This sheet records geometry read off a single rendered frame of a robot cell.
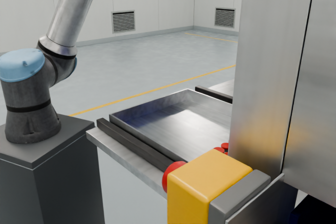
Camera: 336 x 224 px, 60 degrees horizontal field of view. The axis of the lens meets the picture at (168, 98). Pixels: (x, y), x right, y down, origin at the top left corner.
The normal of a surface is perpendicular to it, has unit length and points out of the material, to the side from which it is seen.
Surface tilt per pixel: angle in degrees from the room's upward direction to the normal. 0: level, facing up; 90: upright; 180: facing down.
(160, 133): 0
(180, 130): 0
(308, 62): 90
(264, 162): 90
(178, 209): 90
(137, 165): 0
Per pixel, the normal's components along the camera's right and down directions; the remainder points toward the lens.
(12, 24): 0.67, 0.28
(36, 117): 0.56, 0.00
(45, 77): 0.99, 0.06
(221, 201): 0.00, -0.93
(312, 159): -0.74, 0.25
